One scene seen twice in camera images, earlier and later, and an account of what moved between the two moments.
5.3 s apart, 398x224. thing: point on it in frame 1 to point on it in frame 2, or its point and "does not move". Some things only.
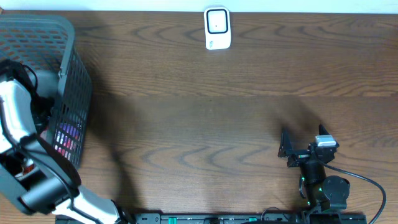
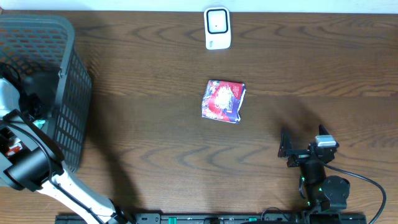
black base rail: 301,218 does not move
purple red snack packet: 68,138 to 221,101
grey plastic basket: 47,45 does not move
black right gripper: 286,150 does not move
